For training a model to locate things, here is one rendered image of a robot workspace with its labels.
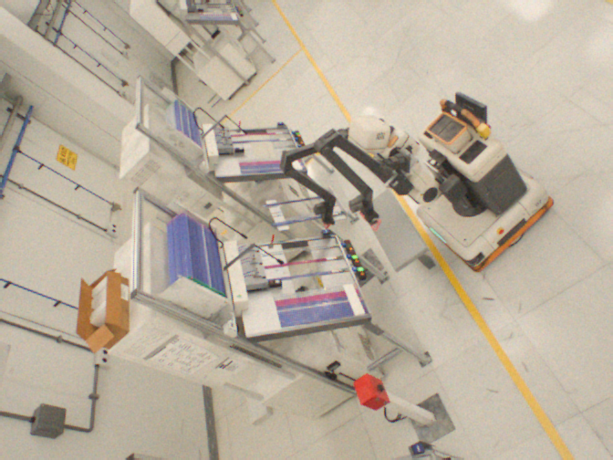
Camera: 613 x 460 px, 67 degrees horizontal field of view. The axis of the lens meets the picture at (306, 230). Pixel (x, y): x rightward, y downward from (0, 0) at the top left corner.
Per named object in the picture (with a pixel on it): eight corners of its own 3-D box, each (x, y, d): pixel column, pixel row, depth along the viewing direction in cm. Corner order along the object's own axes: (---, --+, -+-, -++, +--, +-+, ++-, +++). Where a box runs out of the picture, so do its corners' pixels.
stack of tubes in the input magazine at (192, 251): (215, 232, 277) (181, 210, 260) (226, 296, 241) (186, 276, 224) (201, 244, 281) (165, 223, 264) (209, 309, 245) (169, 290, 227)
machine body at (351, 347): (356, 299, 365) (309, 266, 325) (389, 378, 316) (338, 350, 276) (295, 342, 384) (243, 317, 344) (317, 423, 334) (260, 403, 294)
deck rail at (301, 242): (334, 241, 314) (336, 234, 310) (335, 243, 313) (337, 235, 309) (229, 253, 297) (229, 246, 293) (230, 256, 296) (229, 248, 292)
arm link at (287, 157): (281, 158, 254) (275, 151, 262) (285, 178, 263) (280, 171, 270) (353, 132, 263) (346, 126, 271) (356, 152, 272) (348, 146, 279)
